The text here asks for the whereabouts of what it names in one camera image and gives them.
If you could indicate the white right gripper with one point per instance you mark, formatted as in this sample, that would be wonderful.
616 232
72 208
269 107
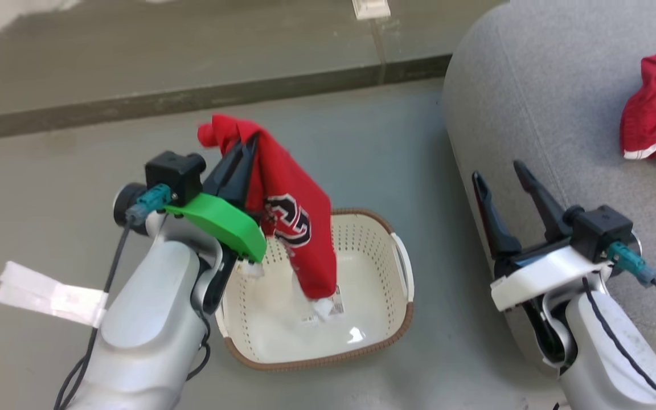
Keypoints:
544 276

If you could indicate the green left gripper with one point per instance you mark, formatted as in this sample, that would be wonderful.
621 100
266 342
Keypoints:
225 225

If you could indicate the red jersey with printed logo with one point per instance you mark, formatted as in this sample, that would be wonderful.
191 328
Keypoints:
299 188

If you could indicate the red shorts with white trim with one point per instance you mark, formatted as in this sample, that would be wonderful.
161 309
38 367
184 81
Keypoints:
655 108

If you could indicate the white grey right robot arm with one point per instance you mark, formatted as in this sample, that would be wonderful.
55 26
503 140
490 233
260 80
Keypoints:
601 353

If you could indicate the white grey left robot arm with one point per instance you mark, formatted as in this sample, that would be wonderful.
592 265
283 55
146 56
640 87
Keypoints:
151 330

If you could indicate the grey fabric sofa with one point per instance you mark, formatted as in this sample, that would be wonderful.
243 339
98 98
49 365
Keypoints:
561 114

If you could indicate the white perforated laundry basket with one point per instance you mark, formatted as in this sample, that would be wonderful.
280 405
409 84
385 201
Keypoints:
316 336

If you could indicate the white metal railing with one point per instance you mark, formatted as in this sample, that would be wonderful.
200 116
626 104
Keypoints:
370 7

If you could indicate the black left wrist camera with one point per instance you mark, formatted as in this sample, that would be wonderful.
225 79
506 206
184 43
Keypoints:
174 171

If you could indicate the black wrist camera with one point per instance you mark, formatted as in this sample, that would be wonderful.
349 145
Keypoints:
601 228
174 171

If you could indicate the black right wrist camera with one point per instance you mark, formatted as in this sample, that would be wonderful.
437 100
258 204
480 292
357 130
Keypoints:
601 228

